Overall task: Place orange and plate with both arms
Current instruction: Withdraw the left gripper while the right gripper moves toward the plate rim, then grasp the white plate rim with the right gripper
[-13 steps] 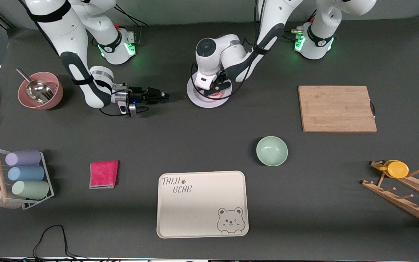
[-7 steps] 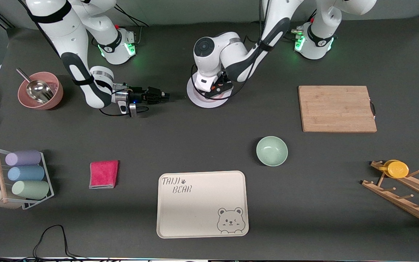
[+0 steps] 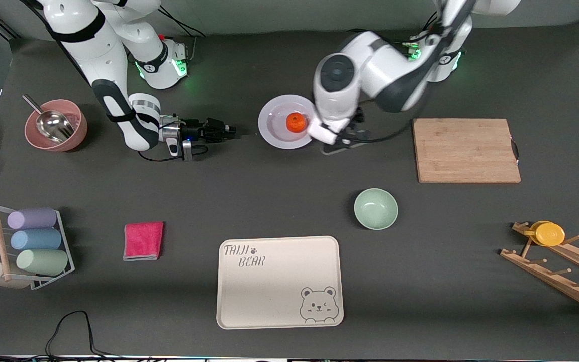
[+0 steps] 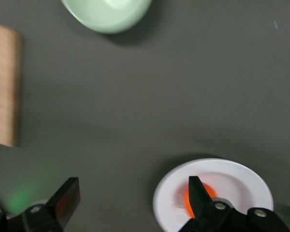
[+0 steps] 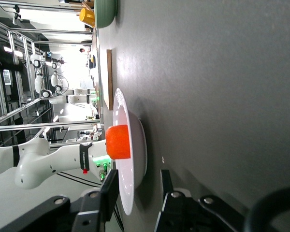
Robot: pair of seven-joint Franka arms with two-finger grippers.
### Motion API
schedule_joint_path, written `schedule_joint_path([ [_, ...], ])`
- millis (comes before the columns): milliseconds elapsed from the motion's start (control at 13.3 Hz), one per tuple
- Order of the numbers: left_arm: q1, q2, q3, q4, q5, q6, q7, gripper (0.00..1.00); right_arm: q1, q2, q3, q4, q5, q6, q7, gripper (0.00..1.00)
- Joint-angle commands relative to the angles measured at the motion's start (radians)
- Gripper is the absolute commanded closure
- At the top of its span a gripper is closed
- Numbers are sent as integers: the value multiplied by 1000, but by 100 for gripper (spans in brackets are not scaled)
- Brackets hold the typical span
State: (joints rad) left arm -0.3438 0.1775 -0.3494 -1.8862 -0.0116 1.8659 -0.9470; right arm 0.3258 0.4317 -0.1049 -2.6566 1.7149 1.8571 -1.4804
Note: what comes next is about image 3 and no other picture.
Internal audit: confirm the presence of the white round plate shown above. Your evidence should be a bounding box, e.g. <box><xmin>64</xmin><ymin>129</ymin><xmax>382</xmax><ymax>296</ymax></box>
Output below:
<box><xmin>258</xmin><ymin>94</ymin><xmax>318</xmax><ymax>150</ymax></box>

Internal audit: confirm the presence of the orange fruit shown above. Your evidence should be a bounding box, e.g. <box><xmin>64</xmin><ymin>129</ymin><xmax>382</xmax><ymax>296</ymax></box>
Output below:
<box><xmin>286</xmin><ymin>112</ymin><xmax>309</xmax><ymax>134</ymax></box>

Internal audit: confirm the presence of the pink ribbed bowl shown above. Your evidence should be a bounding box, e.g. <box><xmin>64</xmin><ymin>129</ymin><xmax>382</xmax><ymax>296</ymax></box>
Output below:
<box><xmin>25</xmin><ymin>99</ymin><xmax>88</xmax><ymax>153</ymax></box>

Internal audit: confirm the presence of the pink folded cloth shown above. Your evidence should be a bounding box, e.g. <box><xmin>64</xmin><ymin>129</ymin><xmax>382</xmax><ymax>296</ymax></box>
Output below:
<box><xmin>123</xmin><ymin>221</ymin><xmax>165</xmax><ymax>261</ymax></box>

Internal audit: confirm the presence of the metal scoop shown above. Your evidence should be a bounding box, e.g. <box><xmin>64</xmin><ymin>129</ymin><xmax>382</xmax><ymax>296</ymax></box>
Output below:
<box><xmin>22</xmin><ymin>94</ymin><xmax>76</xmax><ymax>146</ymax></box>

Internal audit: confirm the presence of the cream bear print tray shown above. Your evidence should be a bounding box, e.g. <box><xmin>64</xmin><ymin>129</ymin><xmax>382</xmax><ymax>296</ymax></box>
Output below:
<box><xmin>216</xmin><ymin>235</ymin><xmax>344</xmax><ymax>330</ymax></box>

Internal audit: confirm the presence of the pale green bowl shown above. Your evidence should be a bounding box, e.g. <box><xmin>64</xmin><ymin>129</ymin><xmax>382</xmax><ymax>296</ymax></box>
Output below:
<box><xmin>353</xmin><ymin>188</ymin><xmax>399</xmax><ymax>231</ymax></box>

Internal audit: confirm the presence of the purple cup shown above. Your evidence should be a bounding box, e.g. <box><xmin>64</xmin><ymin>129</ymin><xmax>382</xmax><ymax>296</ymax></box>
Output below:
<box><xmin>7</xmin><ymin>207</ymin><xmax>58</xmax><ymax>230</ymax></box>

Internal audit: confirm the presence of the blue cup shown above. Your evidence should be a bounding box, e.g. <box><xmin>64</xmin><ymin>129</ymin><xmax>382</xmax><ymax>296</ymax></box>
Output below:
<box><xmin>10</xmin><ymin>228</ymin><xmax>62</xmax><ymax>251</ymax></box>

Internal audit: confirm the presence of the green cup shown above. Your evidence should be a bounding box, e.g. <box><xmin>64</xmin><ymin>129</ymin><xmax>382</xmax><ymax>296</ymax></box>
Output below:
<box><xmin>16</xmin><ymin>249</ymin><xmax>69</xmax><ymax>277</ymax></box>

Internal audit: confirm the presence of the wooden cutting board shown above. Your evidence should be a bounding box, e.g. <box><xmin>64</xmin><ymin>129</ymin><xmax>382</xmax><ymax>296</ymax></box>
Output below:
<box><xmin>412</xmin><ymin>118</ymin><xmax>522</xmax><ymax>184</ymax></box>

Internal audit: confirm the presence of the yellow cup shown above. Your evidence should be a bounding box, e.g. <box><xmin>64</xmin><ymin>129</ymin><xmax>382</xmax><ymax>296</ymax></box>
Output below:
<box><xmin>523</xmin><ymin>220</ymin><xmax>566</xmax><ymax>247</ymax></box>

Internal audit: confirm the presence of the wooden peg rack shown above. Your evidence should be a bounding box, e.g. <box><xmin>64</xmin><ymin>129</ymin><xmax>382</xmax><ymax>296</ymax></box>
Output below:
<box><xmin>500</xmin><ymin>221</ymin><xmax>579</xmax><ymax>317</ymax></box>

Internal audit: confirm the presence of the black looped cable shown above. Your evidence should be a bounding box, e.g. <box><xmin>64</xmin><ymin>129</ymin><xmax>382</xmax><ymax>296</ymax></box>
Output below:
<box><xmin>43</xmin><ymin>310</ymin><xmax>119</xmax><ymax>360</ymax></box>

